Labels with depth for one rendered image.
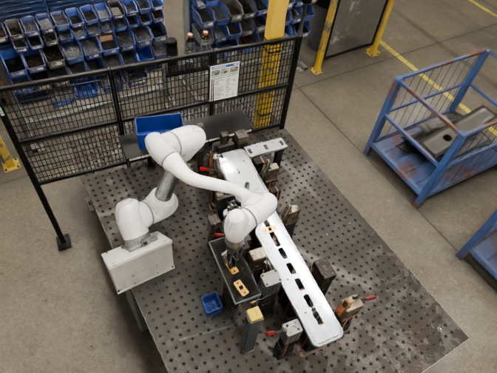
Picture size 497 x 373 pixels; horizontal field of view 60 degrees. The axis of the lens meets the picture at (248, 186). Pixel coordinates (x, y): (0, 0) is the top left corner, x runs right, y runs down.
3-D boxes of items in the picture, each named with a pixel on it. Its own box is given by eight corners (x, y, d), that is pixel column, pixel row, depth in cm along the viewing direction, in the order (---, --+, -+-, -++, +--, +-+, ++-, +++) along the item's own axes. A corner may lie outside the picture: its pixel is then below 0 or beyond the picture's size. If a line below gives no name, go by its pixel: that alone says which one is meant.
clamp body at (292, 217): (295, 242, 284) (305, 212, 257) (279, 248, 280) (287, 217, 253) (288, 231, 289) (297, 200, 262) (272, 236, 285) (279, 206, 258)
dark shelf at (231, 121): (254, 131, 304) (254, 128, 301) (126, 162, 275) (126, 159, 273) (241, 111, 316) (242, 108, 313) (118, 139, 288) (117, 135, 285)
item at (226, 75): (238, 96, 303) (241, 59, 279) (208, 103, 296) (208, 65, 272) (237, 95, 304) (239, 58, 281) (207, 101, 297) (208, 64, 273)
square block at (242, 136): (245, 170, 320) (249, 135, 292) (235, 173, 317) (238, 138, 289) (240, 163, 324) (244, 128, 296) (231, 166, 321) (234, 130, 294)
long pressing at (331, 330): (350, 334, 218) (351, 332, 217) (312, 351, 211) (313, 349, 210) (243, 148, 294) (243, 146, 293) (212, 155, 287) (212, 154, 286)
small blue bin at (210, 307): (222, 313, 249) (222, 307, 242) (206, 320, 246) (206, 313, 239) (216, 297, 255) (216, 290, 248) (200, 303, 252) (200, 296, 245)
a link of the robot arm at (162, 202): (134, 210, 266) (163, 197, 280) (150, 230, 261) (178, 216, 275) (164, 124, 211) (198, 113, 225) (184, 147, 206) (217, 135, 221)
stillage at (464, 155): (444, 120, 486) (487, 46, 412) (500, 168, 444) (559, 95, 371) (362, 152, 442) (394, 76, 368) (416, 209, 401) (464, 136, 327)
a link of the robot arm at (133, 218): (118, 240, 254) (104, 206, 249) (143, 228, 265) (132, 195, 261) (131, 241, 242) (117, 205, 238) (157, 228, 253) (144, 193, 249)
